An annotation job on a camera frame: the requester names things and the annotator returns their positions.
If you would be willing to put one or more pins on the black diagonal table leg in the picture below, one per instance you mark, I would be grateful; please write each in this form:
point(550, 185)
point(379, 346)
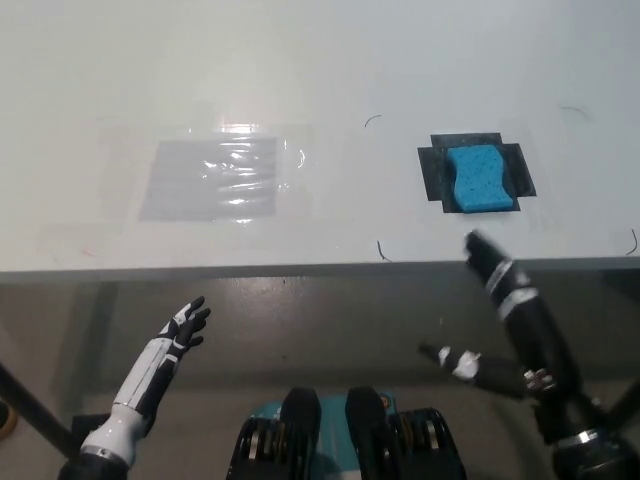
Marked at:
point(35, 405)

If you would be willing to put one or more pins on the black and teal robot torso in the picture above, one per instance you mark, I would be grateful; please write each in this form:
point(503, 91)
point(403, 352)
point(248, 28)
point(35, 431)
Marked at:
point(350, 440)

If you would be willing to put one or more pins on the clear plastic film sheet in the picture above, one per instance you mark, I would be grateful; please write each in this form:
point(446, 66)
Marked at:
point(294, 160)

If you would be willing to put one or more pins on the black tape square mark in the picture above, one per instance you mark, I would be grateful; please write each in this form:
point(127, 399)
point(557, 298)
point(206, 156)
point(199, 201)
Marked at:
point(432, 170)

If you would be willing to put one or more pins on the yellow round object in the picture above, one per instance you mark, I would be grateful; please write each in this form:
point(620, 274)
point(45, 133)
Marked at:
point(7, 420)

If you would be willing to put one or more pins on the blue soft sponge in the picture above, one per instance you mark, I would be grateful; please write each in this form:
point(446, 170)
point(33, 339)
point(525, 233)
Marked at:
point(480, 180)

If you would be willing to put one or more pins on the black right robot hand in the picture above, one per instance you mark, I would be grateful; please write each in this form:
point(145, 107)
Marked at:
point(537, 340)

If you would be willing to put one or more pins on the white and black left hand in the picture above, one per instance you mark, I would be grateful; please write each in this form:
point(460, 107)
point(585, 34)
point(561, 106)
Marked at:
point(150, 370)

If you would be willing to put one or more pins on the black floor base plate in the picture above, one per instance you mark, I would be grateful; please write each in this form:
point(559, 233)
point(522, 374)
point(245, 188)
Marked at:
point(87, 427)

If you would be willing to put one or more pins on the grey taped rectangle patch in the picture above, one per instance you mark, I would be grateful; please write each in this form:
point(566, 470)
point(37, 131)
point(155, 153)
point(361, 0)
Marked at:
point(210, 180)

